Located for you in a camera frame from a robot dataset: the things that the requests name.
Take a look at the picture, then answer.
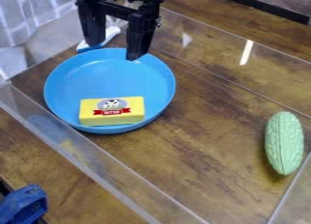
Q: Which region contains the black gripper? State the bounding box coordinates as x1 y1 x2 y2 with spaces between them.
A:
75 0 164 61

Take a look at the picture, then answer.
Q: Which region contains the blue round plastic tray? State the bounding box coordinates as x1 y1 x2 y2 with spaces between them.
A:
44 48 176 135

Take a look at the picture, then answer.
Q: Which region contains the yellow butter block toy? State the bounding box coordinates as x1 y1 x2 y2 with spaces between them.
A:
79 97 146 127

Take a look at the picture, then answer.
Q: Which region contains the green bitter gourd toy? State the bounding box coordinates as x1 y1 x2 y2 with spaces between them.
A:
264 112 304 176

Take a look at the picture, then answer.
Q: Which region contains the clear acrylic enclosure wall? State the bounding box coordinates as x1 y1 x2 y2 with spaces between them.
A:
0 11 311 224

